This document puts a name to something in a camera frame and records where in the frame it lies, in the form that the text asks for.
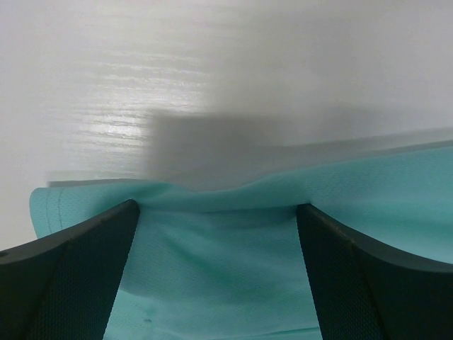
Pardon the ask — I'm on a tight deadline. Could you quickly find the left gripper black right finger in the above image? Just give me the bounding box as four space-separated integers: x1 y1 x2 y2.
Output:
297 204 452 339

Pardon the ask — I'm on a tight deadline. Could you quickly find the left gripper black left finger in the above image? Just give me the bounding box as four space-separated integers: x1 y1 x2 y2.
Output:
1 200 140 339

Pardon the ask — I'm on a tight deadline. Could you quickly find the teal t shirt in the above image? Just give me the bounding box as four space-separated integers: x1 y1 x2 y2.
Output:
30 147 452 339

